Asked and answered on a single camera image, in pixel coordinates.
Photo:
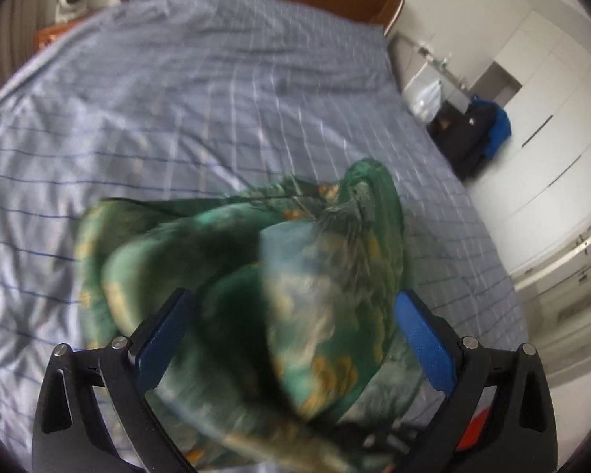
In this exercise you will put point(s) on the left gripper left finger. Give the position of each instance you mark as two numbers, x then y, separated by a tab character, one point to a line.
69	432

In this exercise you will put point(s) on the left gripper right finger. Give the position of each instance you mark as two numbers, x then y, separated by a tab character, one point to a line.
520	431

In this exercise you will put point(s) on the white drawer cabinet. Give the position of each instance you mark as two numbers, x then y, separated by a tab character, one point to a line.
556	297

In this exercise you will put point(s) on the white wardrobe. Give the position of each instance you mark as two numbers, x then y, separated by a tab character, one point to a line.
536	192

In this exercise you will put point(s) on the beige curtain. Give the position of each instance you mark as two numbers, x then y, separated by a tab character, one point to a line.
15	19

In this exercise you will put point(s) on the blue checked bed cover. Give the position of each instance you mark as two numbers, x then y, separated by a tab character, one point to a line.
159	100

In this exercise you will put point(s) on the black and blue hanging clothes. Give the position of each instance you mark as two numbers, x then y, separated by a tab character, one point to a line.
469	140

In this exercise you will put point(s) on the white bedside desk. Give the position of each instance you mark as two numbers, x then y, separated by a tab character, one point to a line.
421	67

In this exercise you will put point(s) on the orange red trousers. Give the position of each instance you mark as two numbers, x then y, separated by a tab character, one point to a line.
473	432

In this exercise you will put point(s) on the green patterned jacket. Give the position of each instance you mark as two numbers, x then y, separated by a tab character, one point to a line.
294	356

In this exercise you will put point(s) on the white plastic bag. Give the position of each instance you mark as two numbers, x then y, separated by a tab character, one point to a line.
427	102

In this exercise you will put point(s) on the small white fan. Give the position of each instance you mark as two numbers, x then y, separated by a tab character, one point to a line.
69	10

